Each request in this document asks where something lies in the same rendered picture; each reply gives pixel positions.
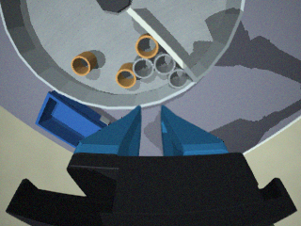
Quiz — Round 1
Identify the bronze bushing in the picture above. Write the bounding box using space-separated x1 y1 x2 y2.
116 63 136 89
71 51 97 76
135 33 159 58

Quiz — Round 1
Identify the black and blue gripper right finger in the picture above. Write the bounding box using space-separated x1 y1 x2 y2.
161 105 229 156

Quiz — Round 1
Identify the blue open crate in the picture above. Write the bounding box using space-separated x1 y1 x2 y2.
35 89 110 149

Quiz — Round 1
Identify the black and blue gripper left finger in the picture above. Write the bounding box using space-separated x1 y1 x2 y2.
74 105 141 156

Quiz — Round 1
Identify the grey metal bushing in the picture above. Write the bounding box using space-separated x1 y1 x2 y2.
133 56 154 79
153 49 176 74
166 63 189 89

